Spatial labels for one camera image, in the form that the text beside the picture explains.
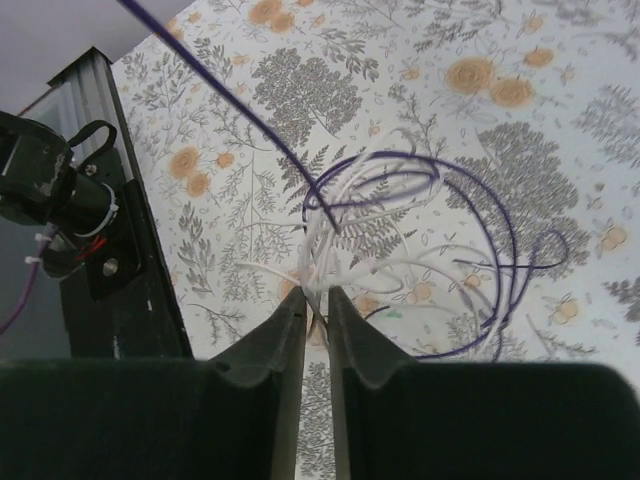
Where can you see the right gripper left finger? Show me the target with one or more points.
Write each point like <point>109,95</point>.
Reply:
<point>234,416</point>

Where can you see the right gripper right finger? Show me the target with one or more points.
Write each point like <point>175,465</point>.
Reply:
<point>395,417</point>

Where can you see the floral table mat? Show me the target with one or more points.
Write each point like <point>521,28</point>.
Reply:
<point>467,172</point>

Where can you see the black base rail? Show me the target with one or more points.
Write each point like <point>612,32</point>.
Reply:
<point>82,272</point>

